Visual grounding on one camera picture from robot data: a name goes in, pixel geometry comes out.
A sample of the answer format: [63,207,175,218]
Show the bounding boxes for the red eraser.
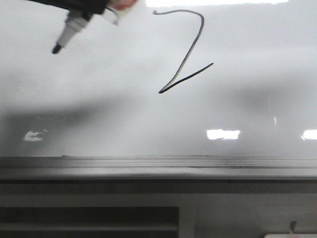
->
[102,0,138,26]

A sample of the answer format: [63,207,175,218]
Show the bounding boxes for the white box corner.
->
[264,233,317,238]

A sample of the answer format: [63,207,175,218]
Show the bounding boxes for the aluminium whiteboard tray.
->
[0,155,317,180]

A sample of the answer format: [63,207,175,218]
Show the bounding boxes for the white whiteboard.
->
[0,0,317,157]

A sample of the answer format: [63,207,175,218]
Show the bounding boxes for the small grey metal hook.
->
[288,221,297,235]

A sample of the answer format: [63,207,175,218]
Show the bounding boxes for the dark slatted vent panel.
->
[0,207,179,238]

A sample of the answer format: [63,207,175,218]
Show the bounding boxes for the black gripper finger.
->
[31,0,109,14]

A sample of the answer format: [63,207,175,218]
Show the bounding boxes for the white dry-erase marker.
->
[52,10,94,54]

